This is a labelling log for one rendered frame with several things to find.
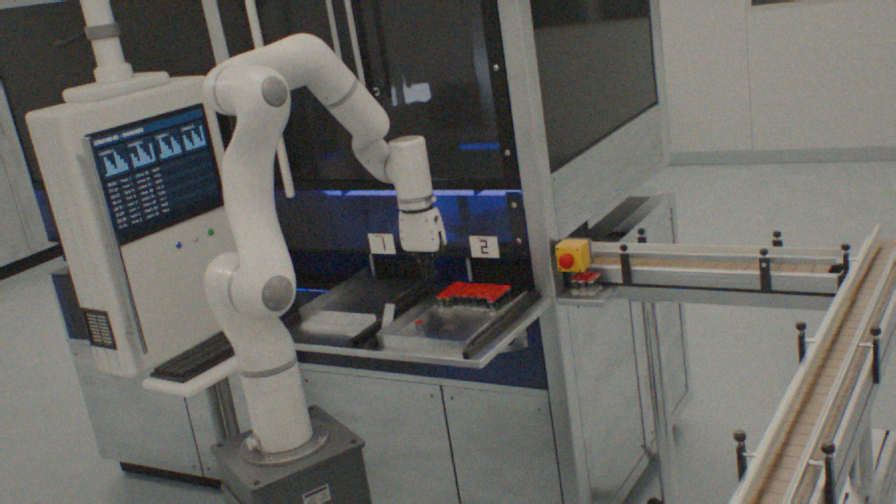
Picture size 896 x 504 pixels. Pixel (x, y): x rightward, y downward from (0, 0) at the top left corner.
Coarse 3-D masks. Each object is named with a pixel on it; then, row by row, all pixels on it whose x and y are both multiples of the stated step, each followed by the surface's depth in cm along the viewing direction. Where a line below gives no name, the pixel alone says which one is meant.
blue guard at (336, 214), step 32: (320, 192) 296; (352, 192) 290; (384, 192) 284; (448, 192) 273; (480, 192) 268; (512, 192) 263; (288, 224) 306; (320, 224) 300; (352, 224) 294; (384, 224) 288; (448, 224) 277; (480, 224) 271; (512, 224) 266
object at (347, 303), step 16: (368, 272) 307; (336, 288) 293; (352, 288) 299; (368, 288) 297; (384, 288) 295; (400, 288) 293; (416, 288) 283; (320, 304) 287; (336, 304) 288; (352, 304) 286; (368, 304) 284; (384, 304) 282; (304, 320) 280; (320, 320) 277; (336, 320) 274; (352, 320) 271; (368, 320) 268
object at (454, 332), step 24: (408, 312) 265; (432, 312) 270; (456, 312) 268; (480, 312) 265; (504, 312) 256; (384, 336) 252; (408, 336) 248; (432, 336) 254; (456, 336) 252; (480, 336) 246
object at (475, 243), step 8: (472, 240) 274; (488, 240) 271; (496, 240) 270; (472, 248) 275; (480, 248) 274; (488, 248) 272; (496, 248) 271; (472, 256) 276; (480, 256) 275; (488, 256) 273; (496, 256) 272
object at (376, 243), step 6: (372, 234) 291; (378, 234) 290; (384, 234) 289; (390, 234) 288; (372, 240) 292; (378, 240) 291; (384, 240) 290; (390, 240) 288; (372, 246) 293; (378, 246) 291; (390, 246) 289; (372, 252) 293; (378, 252) 292; (384, 252) 291; (390, 252) 290
